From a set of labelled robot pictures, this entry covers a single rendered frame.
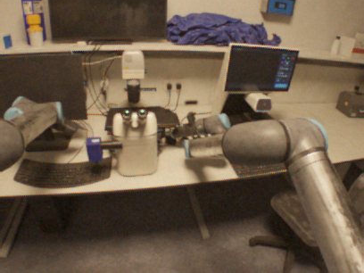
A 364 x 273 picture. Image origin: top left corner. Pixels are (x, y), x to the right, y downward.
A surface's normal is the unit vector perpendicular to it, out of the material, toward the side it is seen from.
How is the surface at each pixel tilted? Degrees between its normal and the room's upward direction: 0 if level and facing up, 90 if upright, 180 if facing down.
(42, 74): 86
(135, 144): 90
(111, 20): 86
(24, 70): 86
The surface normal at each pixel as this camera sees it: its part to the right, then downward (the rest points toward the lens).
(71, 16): 0.23, 0.42
